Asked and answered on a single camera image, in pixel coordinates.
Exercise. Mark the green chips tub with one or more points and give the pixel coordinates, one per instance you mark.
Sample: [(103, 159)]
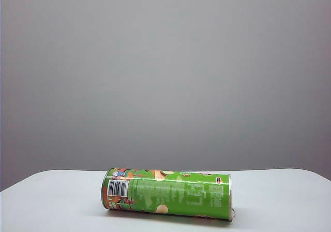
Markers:
[(165, 193)]

